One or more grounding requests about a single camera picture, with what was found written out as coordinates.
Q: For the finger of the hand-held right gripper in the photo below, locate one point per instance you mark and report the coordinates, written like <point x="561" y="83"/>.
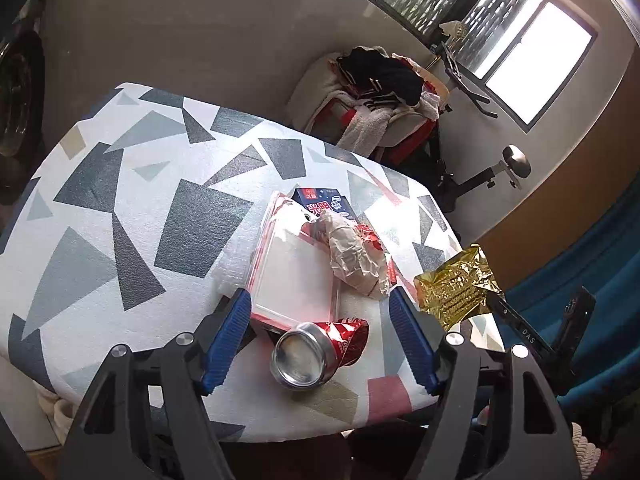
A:
<point x="575" y="330"/>
<point x="522" y="327"/>

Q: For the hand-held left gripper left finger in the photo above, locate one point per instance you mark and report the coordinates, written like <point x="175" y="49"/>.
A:
<point x="227" y="340"/>

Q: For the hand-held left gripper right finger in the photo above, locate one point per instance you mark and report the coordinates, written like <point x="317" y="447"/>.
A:
<point x="411" y="335"/>

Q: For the gold foil wrapper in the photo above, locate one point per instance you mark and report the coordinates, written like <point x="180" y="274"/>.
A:
<point x="455" y="285"/>

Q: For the crushed red soda can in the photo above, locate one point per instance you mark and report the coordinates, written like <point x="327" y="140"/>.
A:
<point x="310" y="352"/>

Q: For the clear red-edged plastic bag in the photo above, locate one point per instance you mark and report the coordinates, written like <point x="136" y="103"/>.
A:
<point x="295" y="275"/>

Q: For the paper food wrapper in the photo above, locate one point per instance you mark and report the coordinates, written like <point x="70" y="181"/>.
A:
<point x="355" y="255"/>

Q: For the blue ice cream box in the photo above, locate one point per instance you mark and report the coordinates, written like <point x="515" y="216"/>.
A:
<point x="320" y="200"/>

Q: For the teal cloth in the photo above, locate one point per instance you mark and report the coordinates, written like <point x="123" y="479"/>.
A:
<point x="615" y="270"/>

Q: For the white knitted cloth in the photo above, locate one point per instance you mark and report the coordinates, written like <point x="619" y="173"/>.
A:
<point x="585" y="452"/>

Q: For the black exercise bike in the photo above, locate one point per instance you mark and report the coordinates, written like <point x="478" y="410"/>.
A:
<point x="480" y="176"/>

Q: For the beige fluffy slipper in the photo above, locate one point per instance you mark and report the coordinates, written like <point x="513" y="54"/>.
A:
<point x="57" y="412"/>

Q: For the white fleece garment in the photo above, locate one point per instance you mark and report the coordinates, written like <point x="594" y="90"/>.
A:
<point x="367" y="127"/>

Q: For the black striped garment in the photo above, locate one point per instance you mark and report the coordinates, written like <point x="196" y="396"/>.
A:
<point x="385" y="77"/>

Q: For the beige armchair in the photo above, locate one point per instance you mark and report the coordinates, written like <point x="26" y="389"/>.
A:
<point x="312" y="90"/>

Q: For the window with lattice screen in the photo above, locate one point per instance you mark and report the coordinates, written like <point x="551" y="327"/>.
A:
<point x="540" y="55"/>

